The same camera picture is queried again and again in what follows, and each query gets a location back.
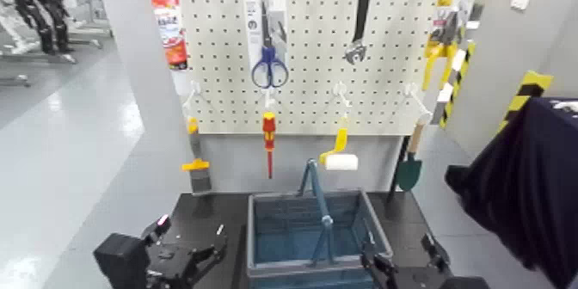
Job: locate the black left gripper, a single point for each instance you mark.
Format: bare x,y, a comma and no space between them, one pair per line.
171,263

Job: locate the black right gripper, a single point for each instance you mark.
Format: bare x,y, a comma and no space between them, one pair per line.
420,279

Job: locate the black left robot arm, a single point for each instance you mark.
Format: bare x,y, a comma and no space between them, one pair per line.
121,261

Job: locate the blue grey plastic crate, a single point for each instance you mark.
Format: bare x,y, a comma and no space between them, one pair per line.
293,245

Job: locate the black pegboard stand leg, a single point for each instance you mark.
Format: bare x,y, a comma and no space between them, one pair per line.
395,178

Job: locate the red yellow screwdriver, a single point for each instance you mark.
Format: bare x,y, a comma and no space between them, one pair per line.
269,132

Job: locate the dark navy cloth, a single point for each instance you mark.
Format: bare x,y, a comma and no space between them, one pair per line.
533,182

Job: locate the white pegboard hook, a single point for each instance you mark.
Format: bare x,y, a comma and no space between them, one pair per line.
269,98
192,92
341,92
417,101

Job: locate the white perforated pegboard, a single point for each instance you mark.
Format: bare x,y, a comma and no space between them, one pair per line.
316,101

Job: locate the yellow black striped corner guard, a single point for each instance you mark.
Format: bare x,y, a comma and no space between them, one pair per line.
524,94

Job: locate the red white packaged tube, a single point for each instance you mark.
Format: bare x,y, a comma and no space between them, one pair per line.
170,29

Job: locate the black humanoid robot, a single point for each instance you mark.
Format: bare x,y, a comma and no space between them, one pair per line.
40,15

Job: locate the yellow black striped post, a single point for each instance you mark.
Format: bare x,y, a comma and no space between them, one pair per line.
456,87

